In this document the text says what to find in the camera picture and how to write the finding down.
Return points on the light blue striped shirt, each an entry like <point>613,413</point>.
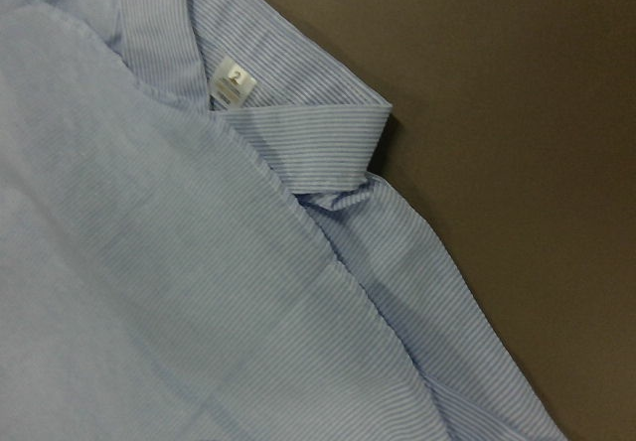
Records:
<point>194,248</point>

